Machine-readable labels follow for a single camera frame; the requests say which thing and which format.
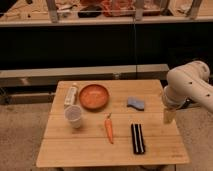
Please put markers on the beige gripper tool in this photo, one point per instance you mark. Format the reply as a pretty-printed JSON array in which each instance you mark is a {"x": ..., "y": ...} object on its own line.
[{"x": 169, "y": 115}]

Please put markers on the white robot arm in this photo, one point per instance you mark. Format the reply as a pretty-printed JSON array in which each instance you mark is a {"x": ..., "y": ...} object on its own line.
[{"x": 188, "y": 81}]

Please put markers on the blue sponge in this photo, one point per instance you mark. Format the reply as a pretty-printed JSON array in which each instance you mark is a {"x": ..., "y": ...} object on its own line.
[{"x": 135, "y": 103}]

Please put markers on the black striped case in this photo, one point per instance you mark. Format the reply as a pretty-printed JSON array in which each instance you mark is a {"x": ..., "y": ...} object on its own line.
[{"x": 137, "y": 139}]

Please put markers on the long wooden bench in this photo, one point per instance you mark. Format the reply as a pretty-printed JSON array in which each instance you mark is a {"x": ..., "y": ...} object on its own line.
[{"x": 51, "y": 76}]

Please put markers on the orange carrot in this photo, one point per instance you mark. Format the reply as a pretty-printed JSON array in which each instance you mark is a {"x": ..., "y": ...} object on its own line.
[{"x": 109, "y": 128}]

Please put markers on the orange plate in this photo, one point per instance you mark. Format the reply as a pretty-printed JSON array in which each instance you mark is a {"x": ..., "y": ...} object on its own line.
[{"x": 93, "y": 96}]

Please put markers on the wooden folding table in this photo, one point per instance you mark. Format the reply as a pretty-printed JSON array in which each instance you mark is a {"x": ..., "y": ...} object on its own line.
[{"x": 88, "y": 146}]

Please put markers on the clear plastic cup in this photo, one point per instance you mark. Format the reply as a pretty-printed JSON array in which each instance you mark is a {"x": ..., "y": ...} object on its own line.
[{"x": 74, "y": 115}]

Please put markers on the white labelled bottle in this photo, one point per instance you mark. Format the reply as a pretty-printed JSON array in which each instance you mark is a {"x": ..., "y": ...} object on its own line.
[{"x": 71, "y": 95}]

